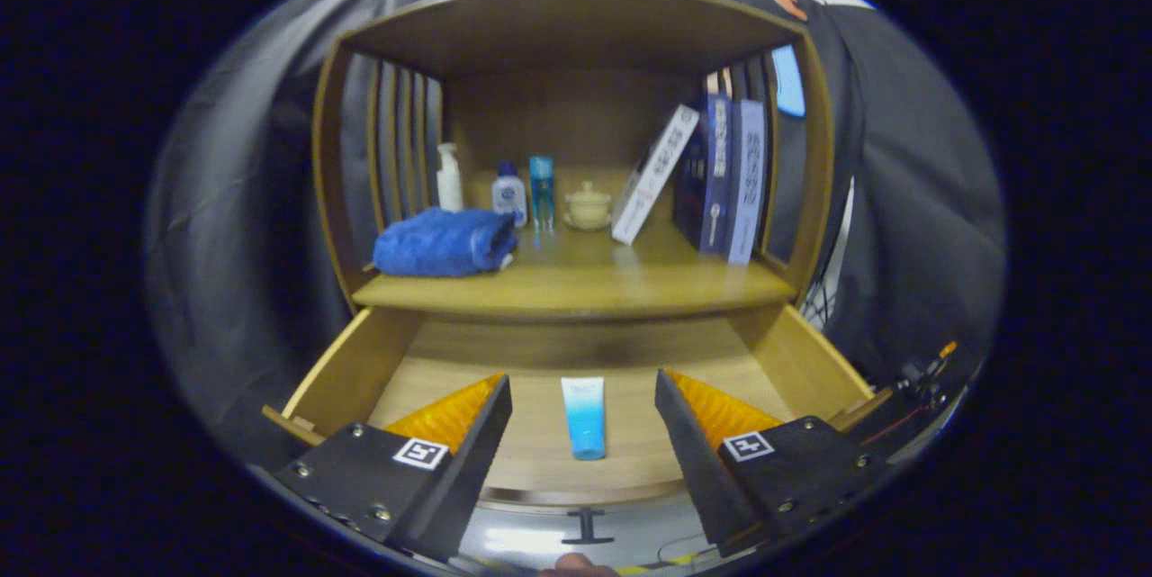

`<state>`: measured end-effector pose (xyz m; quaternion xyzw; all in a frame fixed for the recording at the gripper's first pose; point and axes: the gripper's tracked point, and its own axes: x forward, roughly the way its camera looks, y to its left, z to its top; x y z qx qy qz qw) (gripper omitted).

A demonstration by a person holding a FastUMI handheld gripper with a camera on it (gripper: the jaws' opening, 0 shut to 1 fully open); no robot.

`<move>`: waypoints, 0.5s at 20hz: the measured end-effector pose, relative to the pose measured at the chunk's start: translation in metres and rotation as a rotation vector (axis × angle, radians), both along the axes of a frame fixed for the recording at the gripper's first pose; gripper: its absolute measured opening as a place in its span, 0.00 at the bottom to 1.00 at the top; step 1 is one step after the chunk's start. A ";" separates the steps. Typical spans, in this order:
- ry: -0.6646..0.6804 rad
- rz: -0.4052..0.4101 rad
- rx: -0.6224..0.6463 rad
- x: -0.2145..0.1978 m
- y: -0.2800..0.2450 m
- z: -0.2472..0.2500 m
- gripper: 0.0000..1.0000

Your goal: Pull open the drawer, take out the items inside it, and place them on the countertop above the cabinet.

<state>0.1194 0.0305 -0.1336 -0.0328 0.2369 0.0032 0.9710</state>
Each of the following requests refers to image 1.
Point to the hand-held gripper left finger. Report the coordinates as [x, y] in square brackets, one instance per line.
[450, 482]

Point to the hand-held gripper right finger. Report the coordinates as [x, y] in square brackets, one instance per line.
[697, 469]

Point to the blue squeeze tube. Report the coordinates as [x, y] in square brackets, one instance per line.
[585, 419]

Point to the wooden countertop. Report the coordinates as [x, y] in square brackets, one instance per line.
[585, 275]

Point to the wooden cabinet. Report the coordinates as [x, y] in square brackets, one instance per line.
[576, 37]

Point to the black tripod stand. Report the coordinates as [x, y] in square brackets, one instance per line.
[823, 298]

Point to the black equipment with orange tip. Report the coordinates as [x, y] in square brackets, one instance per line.
[909, 401]

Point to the blue folded towel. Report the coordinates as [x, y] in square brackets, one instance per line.
[441, 244]

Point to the beige saucer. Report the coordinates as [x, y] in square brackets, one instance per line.
[589, 224]

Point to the beige lidded teacup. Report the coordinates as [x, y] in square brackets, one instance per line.
[589, 203]

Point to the light purple book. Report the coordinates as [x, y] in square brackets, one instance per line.
[747, 185]

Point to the dark blue book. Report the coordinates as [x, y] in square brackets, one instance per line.
[711, 181]

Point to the white bottle with blue cap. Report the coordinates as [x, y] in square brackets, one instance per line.
[508, 197]

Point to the white book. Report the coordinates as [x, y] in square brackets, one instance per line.
[652, 176]

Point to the white pump bottle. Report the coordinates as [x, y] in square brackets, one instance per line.
[449, 185]

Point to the clear blue bottle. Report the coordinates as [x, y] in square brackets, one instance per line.
[542, 190]

